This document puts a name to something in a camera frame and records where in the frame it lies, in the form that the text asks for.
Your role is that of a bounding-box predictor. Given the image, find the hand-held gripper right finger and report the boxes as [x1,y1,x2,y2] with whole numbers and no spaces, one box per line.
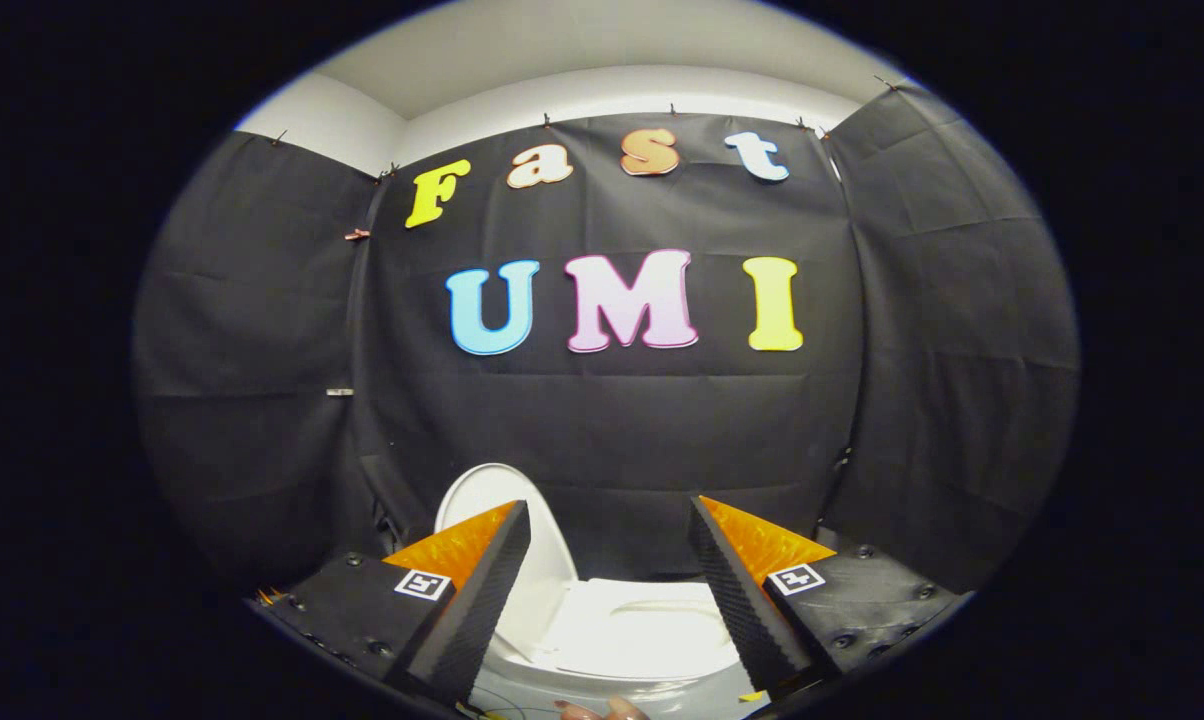
[689,496,964,697]

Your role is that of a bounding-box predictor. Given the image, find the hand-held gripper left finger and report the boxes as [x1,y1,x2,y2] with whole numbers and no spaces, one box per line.
[252,500,533,706]

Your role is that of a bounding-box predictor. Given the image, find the black backdrop cloth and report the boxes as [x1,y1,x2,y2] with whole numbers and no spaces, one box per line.
[132,80,1081,596]

